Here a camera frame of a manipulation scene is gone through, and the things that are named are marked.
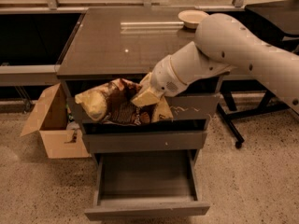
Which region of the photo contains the grey bottom drawer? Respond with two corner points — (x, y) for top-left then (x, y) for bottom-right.
(85, 150), (210, 221)

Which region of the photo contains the grey middle drawer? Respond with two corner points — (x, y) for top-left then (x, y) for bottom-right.
(83, 119), (207, 153)

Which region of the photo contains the grey top drawer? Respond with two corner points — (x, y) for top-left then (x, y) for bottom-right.
(67, 77), (220, 123)

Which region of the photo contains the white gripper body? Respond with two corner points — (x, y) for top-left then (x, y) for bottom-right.
(149, 55), (188, 97)

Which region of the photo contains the brown chip bag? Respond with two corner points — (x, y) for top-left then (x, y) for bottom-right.
(75, 78), (173, 126)

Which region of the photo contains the white paper bowl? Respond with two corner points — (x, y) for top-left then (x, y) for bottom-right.
(178, 10), (208, 29)

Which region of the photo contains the grey drawer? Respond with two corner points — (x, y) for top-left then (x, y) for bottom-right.
(85, 150), (210, 221)
(83, 119), (207, 153)
(67, 77), (220, 123)

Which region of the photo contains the open cardboard box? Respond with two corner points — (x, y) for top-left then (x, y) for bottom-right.
(21, 83), (89, 159)

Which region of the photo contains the green bottle in box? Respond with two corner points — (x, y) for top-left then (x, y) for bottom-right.
(65, 104), (75, 123)

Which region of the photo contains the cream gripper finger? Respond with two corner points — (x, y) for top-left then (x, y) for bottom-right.
(139, 72), (151, 89)
(131, 87), (163, 107)

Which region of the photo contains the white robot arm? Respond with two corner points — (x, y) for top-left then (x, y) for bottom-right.
(132, 13), (299, 112)

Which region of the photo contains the grey drawer cabinet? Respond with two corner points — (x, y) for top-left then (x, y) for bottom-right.
(56, 7), (232, 166)

